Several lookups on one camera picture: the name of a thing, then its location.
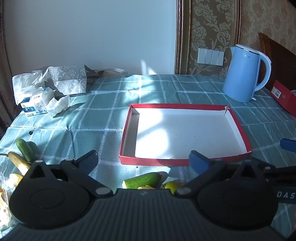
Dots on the brown curtain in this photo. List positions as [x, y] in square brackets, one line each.
[3, 92]

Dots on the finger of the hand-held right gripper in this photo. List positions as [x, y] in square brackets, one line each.
[282, 174]
[289, 145]

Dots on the blue electric kettle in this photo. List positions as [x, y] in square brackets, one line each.
[242, 76]

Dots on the red cardboard tray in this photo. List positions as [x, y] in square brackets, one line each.
[185, 134]

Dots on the white crumpled plastic bag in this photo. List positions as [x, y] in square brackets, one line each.
[23, 83]

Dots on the grey patterned fabric bag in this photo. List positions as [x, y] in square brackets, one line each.
[69, 76]

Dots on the brown wooden chair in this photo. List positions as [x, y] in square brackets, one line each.
[277, 53]

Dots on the clear plastic bag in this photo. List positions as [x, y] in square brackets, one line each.
[3, 204]

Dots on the white wall switch panel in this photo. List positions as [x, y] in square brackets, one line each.
[210, 56]

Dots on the red box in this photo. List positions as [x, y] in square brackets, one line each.
[286, 102]

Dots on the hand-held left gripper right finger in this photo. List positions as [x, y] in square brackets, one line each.
[198, 162]

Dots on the yellow banana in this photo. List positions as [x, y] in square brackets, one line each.
[19, 163]
[15, 179]

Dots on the cut green cucumber half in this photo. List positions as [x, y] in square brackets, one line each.
[143, 180]

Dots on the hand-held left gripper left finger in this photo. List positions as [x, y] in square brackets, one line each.
[89, 162]

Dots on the ornate brown wall frame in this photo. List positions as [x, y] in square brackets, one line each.
[179, 34]

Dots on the blue white tissue pack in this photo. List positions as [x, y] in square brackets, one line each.
[32, 107]

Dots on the whole green cucumber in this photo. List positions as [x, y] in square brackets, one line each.
[24, 149]

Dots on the green tomato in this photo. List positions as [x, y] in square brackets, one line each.
[172, 186]

